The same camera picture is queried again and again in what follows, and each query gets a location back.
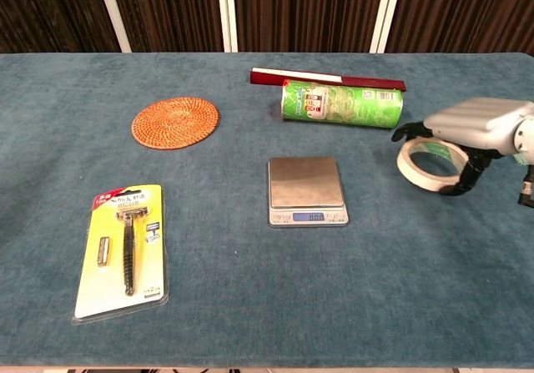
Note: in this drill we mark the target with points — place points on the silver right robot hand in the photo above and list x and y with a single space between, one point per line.
475 122

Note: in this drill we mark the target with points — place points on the white masking tape roll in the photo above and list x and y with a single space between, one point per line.
417 179

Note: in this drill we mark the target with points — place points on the silver digital kitchen scale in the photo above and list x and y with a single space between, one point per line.
306 181

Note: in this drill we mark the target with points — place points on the mint green hand brush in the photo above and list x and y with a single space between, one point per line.
521 160

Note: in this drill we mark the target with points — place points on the green cylindrical chip can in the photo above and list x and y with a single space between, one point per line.
350 108

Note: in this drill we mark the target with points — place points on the teal blue table cloth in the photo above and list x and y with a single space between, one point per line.
250 285

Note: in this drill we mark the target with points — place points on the round woven rattan coaster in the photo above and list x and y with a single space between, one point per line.
175 123

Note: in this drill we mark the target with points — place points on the razor in yellow blister pack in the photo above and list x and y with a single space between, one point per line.
104 273

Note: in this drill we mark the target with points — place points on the white partition frame post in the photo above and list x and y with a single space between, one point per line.
386 10
227 10
112 10

